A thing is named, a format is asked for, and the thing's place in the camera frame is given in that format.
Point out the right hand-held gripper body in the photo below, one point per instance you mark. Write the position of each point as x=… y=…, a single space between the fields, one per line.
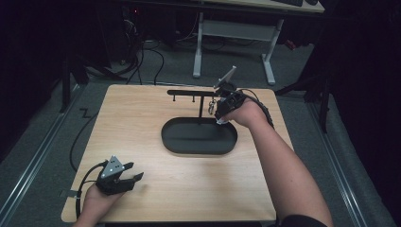
x=231 y=94

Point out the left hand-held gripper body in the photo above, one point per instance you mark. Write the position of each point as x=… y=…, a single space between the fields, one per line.
x=110 y=179

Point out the black hook rack with tray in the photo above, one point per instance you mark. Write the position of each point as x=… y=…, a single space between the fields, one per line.
x=199 y=136

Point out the person's right hand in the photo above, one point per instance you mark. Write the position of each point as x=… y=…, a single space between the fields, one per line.
x=249 y=112

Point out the person's left hand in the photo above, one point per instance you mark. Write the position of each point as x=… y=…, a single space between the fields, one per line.
x=96 y=203

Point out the small red object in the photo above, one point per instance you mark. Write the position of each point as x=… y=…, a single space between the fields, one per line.
x=290 y=44

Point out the black metal stand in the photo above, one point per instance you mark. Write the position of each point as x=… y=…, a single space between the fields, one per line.
x=315 y=91
x=71 y=78

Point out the black keyboard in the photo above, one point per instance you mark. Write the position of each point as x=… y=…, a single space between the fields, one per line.
x=288 y=2

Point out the grey metal frame desk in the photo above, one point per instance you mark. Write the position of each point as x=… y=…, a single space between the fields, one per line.
x=236 y=30

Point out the metal floor rail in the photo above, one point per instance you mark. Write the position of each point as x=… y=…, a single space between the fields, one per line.
x=34 y=157
x=339 y=167

